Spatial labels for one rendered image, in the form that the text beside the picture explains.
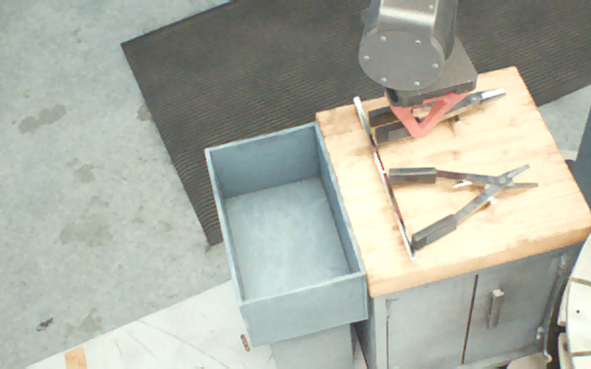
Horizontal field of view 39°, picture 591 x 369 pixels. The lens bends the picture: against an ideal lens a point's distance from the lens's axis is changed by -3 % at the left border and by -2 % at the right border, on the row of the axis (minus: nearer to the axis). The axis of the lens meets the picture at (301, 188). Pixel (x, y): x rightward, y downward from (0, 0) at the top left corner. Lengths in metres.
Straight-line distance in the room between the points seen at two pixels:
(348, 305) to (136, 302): 1.26
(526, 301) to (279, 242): 0.25
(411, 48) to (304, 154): 0.30
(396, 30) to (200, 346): 0.56
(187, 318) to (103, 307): 0.97
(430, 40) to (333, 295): 0.26
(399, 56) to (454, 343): 0.40
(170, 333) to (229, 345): 0.07
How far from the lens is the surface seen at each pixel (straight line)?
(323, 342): 0.86
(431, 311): 0.81
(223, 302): 1.03
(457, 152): 0.78
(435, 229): 0.69
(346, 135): 0.79
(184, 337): 1.02
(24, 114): 2.41
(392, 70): 0.57
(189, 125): 2.21
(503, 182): 0.73
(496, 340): 0.92
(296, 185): 0.86
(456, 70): 0.67
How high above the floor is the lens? 1.68
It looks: 55 degrees down
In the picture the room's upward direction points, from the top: 9 degrees counter-clockwise
